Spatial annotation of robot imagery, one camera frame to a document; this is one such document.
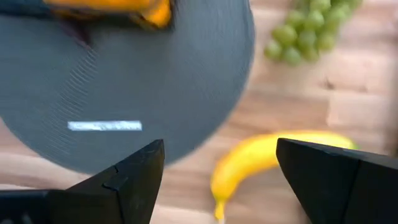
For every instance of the white tape strip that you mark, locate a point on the white tape strip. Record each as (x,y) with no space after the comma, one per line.
(104,125)

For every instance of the round grey placemat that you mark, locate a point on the round grey placemat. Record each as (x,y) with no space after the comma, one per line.
(155,77)

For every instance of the small yellow banana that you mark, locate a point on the small yellow banana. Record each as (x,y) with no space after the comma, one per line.
(248,155)

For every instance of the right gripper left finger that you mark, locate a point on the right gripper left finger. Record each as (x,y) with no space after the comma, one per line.
(124,193)

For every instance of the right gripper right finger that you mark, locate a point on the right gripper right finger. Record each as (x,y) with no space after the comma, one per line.
(335,186)

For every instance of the green grape bunch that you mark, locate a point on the green grape bunch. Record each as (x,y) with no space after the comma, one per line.
(311,31)

